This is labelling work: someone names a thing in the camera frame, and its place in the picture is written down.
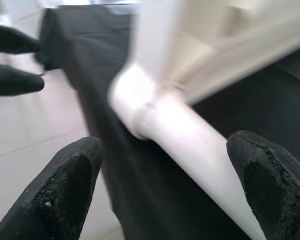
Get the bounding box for white plastic table leg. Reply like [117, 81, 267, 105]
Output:
[129, 94, 267, 240]

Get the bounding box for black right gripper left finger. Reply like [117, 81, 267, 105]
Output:
[0, 136, 105, 240]

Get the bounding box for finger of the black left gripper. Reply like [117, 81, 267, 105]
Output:
[0, 64, 45, 97]
[0, 22, 43, 55]

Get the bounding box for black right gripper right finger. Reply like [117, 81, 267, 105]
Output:
[226, 130, 300, 240]

